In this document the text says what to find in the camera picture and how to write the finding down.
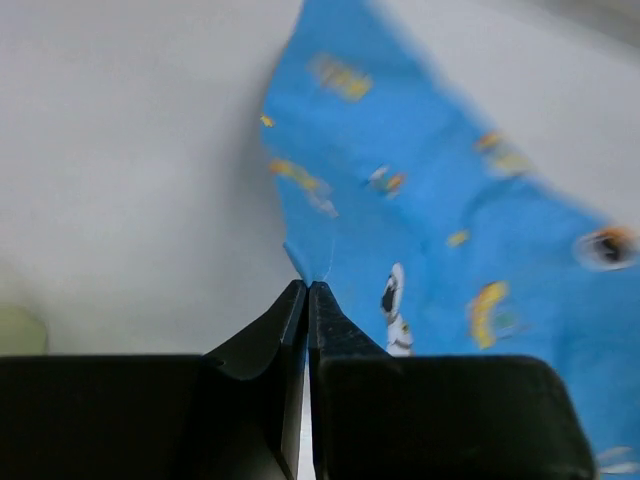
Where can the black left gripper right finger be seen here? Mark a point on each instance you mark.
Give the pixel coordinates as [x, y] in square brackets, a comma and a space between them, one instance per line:
[375, 416]

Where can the blue space-print cloth placemat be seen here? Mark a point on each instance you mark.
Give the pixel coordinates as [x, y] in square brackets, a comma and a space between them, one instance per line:
[432, 230]

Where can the pale yellow-green mug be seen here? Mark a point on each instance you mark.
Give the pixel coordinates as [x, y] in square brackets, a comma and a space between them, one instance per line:
[21, 333]

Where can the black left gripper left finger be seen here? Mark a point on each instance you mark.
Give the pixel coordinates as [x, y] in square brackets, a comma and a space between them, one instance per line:
[232, 413]

